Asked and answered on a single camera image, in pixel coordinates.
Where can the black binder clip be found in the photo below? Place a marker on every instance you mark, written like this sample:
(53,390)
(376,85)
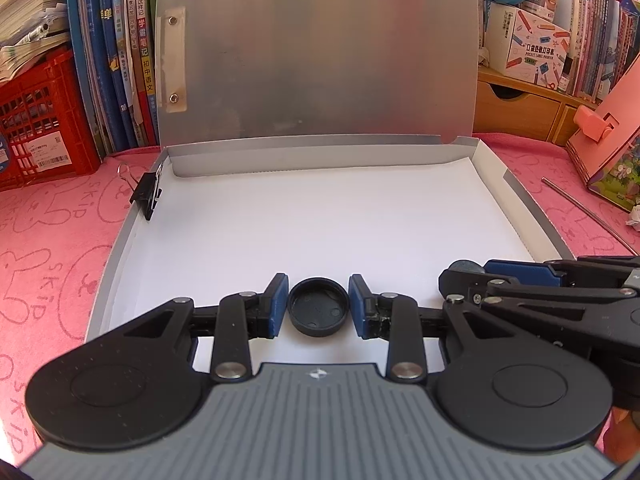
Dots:
(147,192)

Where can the person's right hand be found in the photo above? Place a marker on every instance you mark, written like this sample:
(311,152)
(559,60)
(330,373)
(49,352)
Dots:
(625,427)

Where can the small crumpled white paper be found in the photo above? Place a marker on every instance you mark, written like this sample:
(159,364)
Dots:
(634,217)

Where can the pink printed table cloth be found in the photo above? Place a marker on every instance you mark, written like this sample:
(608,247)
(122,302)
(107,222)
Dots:
(50,240)

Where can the wooden drawer organizer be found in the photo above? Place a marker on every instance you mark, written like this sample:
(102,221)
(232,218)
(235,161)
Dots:
(530,110)

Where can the black round cap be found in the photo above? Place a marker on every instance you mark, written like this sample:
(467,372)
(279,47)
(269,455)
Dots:
(318,310)

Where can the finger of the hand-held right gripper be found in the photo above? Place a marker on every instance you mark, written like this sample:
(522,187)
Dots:
(520,272)
(530,310)

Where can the stack of books and papers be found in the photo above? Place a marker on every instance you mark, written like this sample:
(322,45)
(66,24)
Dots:
(30,10)

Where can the silver cardboard box with lid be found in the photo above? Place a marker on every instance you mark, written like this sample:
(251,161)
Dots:
(320,210)

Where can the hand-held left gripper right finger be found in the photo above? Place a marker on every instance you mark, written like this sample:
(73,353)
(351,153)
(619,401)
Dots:
(358,305)

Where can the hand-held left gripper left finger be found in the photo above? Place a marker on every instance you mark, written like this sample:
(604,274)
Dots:
(278,305)

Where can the white tissue scrap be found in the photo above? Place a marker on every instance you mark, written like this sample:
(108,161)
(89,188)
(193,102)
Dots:
(485,56)

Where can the red plastic crate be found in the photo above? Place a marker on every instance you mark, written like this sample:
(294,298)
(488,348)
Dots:
(50,110)

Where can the white printed carton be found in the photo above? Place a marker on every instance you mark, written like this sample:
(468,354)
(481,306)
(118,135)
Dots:
(530,50)

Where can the row of thin blue books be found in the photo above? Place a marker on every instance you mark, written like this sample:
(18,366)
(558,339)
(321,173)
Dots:
(110,60)

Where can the thin metal rod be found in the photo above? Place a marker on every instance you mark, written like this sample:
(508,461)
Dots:
(580,205)

